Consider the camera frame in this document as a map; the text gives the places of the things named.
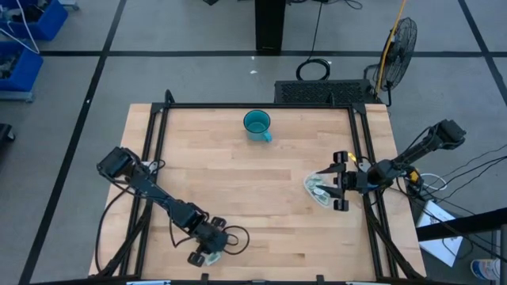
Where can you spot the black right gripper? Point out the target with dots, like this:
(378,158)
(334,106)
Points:
(354,181)

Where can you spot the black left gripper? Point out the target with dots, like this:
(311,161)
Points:
(212,238)

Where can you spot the white green stevia packet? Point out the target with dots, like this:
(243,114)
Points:
(315,183)
(321,196)

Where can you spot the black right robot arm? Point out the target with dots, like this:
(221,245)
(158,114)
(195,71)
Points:
(416,150)

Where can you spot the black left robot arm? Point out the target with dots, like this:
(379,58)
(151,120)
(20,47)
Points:
(158,194)

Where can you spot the white label strip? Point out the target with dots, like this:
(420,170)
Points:
(148,282)
(368,283)

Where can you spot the black perforated computer case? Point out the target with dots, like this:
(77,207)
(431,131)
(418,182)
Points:
(321,92)

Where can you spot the teal enamel mug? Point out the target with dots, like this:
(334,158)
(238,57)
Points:
(257,126)

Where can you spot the white paper sheet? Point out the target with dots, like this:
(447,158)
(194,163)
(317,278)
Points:
(439,245)

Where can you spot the black metal bar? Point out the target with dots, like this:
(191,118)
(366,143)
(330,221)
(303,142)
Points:
(463,225)

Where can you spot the black standing fan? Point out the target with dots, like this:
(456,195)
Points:
(398,51)

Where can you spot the blue white bottle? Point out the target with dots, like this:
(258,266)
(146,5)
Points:
(485,269)

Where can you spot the black upright tower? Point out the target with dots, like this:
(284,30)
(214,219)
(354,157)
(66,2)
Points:
(270,23)

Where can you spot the blue storage bin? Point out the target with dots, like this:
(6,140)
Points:
(43,21)
(24,69)

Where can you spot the black aluminium table frame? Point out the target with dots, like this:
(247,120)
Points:
(257,105)

